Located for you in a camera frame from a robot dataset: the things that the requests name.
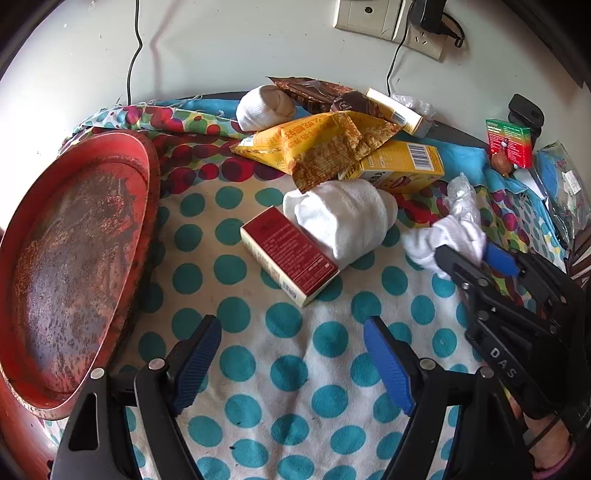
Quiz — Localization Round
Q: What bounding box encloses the yellow snack packet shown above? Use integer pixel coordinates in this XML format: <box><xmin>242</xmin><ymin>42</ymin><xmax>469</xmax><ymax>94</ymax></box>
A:
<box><xmin>230</xmin><ymin>111</ymin><xmax>404</xmax><ymax>195</ymax></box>

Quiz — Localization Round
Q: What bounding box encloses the white wall power outlet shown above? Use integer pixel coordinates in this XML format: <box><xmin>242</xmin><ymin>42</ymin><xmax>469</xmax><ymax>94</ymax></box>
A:
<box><xmin>392</xmin><ymin>23</ymin><xmax>446</xmax><ymax>61</ymax></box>

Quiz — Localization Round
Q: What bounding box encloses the green and red box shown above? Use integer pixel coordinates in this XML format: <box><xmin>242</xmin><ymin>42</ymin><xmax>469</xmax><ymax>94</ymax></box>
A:
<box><xmin>485</xmin><ymin>117</ymin><xmax>536</xmax><ymax>169</ymax></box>

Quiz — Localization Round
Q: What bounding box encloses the white sock beige toe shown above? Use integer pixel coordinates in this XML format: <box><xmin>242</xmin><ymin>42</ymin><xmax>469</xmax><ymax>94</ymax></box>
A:
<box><xmin>236</xmin><ymin>85</ymin><xmax>296</xmax><ymax>132</ymax></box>

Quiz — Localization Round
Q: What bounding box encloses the yellow medicine box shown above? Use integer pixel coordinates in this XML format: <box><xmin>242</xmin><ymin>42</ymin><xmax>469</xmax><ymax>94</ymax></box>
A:
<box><xmin>339</xmin><ymin>141</ymin><xmax>446</xmax><ymax>192</ymax></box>

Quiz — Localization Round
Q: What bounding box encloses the small brown figurine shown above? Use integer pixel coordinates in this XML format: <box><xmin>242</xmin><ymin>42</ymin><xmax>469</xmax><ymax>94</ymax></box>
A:
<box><xmin>490</xmin><ymin>150</ymin><xmax>515</xmax><ymax>178</ymax></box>

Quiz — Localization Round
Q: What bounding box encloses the yellow and white box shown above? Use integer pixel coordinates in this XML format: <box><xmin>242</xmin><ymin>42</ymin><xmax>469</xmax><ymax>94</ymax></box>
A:
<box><xmin>365</xmin><ymin>88</ymin><xmax>426</xmax><ymax>137</ymax></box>

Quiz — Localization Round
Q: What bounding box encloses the brown snack packet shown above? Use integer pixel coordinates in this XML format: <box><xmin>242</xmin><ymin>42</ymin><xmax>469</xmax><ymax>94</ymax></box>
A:
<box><xmin>268</xmin><ymin>76</ymin><xmax>389</xmax><ymax>121</ymax></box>

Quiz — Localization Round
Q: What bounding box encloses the clear plastic bag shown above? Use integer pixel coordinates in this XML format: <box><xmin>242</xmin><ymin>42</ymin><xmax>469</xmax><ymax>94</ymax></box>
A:
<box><xmin>390</xmin><ymin>92</ymin><xmax>437</xmax><ymax>125</ymax></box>

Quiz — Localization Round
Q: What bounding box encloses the person's right forearm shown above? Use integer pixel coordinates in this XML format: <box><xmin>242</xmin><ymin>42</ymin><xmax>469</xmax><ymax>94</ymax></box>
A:
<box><xmin>522</xmin><ymin>411</ymin><xmax>578</xmax><ymax>478</ymax></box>

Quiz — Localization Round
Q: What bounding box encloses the plastic packet with blue item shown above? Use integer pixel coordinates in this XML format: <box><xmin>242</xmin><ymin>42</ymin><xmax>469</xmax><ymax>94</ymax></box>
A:
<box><xmin>536</xmin><ymin>141</ymin><xmax>591</xmax><ymax>250</ymax></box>

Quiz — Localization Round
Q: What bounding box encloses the large white sock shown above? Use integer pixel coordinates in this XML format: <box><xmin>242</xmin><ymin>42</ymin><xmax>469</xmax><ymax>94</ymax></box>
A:
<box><xmin>283</xmin><ymin>180</ymin><xmax>399</xmax><ymax>267</ymax></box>

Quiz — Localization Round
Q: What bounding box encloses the crumpled clear plastic wrap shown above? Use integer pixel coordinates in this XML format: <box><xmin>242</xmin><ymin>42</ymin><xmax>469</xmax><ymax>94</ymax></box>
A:
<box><xmin>441</xmin><ymin>173</ymin><xmax>483</xmax><ymax>227</ymax></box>

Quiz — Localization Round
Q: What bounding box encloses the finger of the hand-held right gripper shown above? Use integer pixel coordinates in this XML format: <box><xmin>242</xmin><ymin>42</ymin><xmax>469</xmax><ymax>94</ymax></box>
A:
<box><xmin>435</xmin><ymin>244</ymin><xmax>513</xmax><ymax>315</ymax></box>
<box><xmin>483</xmin><ymin>241</ymin><xmax>560</xmax><ymax>297</ymax></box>

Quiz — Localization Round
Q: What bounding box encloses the small white knotted sock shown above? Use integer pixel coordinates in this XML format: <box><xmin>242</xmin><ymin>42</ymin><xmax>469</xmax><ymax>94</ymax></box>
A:
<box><xmin>401</xmin><ymin>216</ymin><xmax>488</xmax><ymax>280</ymax></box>

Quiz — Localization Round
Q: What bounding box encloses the black power adapter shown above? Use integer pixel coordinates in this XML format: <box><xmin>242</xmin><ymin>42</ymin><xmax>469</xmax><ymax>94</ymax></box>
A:
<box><xmin>409</xmin><ymin>0</ymin><xmax>446</xmax><ymax>35</ymax></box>

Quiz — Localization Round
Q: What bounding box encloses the white wall socket plate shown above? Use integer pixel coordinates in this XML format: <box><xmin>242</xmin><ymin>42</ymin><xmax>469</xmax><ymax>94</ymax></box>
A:
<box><xmin>333</xmin><ymin>0</ymin><xmax>407</xmax><ymax>38</ymax></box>

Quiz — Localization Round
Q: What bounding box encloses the black cable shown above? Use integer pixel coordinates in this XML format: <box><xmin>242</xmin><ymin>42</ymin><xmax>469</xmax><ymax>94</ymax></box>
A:
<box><xmin>385</xmin><ymin>14</ymin><xmax>414</xmax><ymax>97</ymax></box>
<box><xmin>126</xmin><ymin>0</ymin><xmax>145</xmax><ymax>104</ymax></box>

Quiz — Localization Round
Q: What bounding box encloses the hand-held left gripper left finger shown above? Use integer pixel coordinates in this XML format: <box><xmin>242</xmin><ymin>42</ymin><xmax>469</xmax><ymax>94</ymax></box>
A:
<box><xmin>48</xmin><ymin>315</ymin><xmax>223</xmax><ymax>480</ymax></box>

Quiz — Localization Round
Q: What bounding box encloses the round red tray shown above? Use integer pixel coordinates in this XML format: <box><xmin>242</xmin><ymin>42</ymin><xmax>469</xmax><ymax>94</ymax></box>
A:
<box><xmin>0</xmin><ymin>129</ymin><xmax>162</xmax><ymax>421</ymax></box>

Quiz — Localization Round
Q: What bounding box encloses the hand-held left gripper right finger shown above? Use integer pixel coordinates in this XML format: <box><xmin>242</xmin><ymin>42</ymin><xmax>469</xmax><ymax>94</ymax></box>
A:
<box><xmin>364</xmin><ymin>316</ymin><xmax>532</xmax><ymax>480</ymax></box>

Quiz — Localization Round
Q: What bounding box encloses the polka dot printed cloth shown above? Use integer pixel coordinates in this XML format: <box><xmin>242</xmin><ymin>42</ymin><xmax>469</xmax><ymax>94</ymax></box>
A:
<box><xmin>44</xmin><ymin>97</ymin><xmax>573</xmax><ymax>480</ymax></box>

